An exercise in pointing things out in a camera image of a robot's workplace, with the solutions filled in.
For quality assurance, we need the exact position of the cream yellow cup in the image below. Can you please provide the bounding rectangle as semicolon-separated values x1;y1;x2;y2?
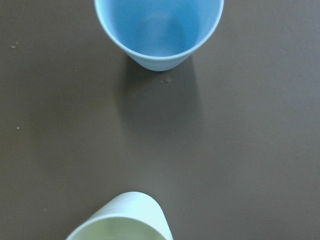
67;191;173;240

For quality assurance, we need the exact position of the blue cup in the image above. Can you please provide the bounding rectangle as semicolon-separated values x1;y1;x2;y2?
94;0;225;72

